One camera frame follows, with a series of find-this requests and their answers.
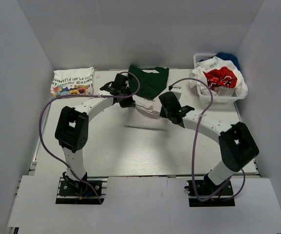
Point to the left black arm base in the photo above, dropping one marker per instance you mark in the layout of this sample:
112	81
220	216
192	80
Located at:
77	193

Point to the white red print t-shirt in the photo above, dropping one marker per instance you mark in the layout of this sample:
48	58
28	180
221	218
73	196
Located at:
222	77

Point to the blue t-shirt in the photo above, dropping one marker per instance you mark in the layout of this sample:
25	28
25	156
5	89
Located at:
230	57

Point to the folded white cartoon t-shirt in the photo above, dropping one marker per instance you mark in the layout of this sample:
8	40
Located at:
73	82

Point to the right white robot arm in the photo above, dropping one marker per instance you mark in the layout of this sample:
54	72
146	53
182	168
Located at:
237	145

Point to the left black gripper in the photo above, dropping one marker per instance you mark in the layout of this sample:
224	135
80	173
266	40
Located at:
130	103

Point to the white green raglan t-shirt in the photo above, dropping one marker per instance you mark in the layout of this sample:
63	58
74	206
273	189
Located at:
149	83

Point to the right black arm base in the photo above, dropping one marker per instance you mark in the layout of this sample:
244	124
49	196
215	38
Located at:
204	191

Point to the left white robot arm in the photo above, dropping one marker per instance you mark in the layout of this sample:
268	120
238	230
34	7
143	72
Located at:
73	126

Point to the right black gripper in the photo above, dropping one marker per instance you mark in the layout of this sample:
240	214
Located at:
162	113

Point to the white plastic basket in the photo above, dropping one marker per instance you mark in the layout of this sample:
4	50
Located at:
206	99

